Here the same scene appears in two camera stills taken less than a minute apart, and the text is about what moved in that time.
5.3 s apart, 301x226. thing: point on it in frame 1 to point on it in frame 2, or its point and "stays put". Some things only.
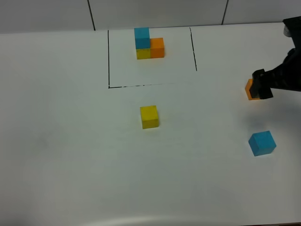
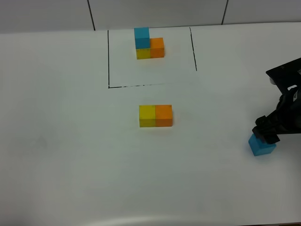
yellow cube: [149, 117] stays put
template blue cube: [142, 37] stays put
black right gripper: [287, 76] to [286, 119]
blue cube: [262, 143] stays put
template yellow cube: [143, 53] stays put
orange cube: [249, 83] to [163, 117]
